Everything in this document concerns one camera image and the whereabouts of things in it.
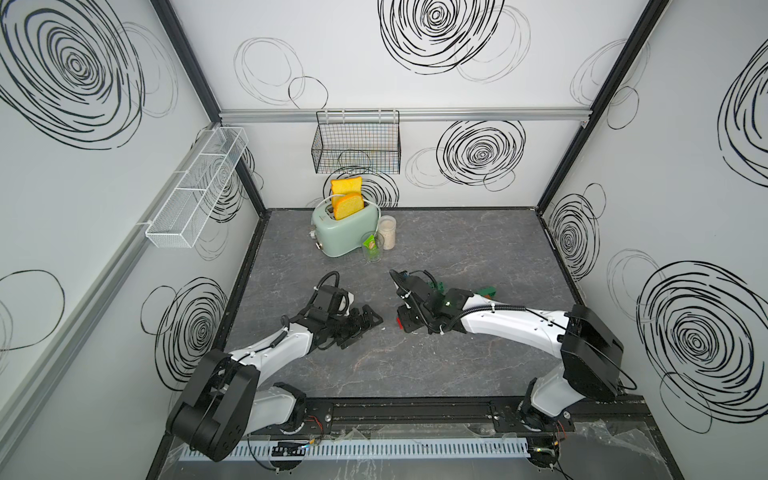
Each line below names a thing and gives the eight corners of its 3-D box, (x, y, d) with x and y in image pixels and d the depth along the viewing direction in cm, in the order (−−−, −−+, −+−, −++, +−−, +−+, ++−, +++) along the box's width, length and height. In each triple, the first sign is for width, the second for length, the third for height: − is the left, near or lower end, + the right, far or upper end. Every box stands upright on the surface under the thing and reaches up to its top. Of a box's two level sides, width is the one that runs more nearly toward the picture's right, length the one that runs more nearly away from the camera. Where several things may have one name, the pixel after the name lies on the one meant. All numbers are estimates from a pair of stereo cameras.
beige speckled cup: (386, 252, 109) (385, 231, 100) (378, 240, 113) (377, 218, 104) (399, 246, 111) (400, 225, 102) (391, 234, 115) (391, 213, 106)
